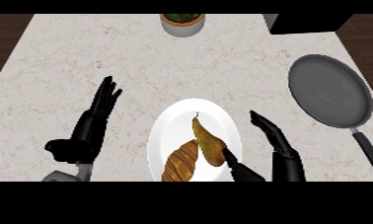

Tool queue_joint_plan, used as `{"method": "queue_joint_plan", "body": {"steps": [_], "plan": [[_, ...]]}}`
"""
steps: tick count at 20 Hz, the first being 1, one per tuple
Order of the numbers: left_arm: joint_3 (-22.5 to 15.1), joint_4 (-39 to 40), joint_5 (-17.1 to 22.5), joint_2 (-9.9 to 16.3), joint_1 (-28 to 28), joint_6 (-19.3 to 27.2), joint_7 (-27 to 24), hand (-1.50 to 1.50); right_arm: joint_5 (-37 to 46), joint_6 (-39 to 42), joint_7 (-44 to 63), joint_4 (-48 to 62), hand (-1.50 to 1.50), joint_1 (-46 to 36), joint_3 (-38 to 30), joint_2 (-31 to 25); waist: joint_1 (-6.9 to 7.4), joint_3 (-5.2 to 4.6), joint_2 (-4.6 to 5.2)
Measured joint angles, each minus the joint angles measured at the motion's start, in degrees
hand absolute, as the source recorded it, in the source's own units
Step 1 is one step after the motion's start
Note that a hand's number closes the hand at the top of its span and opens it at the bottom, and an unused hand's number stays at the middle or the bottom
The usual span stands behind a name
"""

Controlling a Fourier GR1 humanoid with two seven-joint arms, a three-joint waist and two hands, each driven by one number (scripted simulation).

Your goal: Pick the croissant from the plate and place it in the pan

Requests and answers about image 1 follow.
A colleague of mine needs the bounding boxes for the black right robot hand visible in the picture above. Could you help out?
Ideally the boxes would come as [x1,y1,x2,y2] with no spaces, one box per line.
[219,110,308,183]

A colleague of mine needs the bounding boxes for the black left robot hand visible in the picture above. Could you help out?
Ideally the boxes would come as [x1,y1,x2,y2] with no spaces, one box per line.
[44,75,124,165]

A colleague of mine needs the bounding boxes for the white oval plate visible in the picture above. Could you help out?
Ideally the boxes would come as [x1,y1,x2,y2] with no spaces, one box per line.
[146,98,243,183]

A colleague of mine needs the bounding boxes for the grey frying pan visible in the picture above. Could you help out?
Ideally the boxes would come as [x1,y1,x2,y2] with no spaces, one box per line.
[287,53,373,167]

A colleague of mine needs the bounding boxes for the brown striped croissant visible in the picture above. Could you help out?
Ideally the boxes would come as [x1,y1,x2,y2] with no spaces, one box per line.
[160,139,200,183]

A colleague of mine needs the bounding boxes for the olive brown pear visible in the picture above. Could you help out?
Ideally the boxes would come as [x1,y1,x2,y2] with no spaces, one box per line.
[190,112,228,168]

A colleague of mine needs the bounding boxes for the grey pot with green plant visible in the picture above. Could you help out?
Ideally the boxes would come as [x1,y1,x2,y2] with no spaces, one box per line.
[159,13,206,38]

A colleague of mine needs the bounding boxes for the black box appliance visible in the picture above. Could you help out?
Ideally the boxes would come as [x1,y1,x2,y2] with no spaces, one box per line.
[262,13,355,36]

